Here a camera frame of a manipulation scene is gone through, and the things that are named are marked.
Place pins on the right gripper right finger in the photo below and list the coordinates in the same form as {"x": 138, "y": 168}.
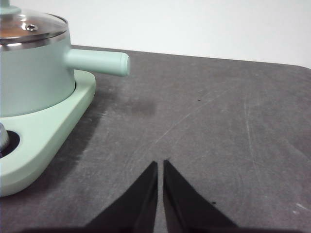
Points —
{"x": 187, "y": 211}

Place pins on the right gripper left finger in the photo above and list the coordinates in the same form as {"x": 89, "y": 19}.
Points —
{"x": 136, "y": 208}

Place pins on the glass pot lid green knob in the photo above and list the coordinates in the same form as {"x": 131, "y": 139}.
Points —
{"x": 41, "y": 24}

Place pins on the brown potato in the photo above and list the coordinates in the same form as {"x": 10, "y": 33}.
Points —
{"x": 7, "y": 32}

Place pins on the green breakfast machine base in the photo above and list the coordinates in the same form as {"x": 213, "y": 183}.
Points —
{"x": 48, "y": 145}

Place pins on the silver control knob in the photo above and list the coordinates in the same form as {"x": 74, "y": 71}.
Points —
{"x": 3, "y": 138}

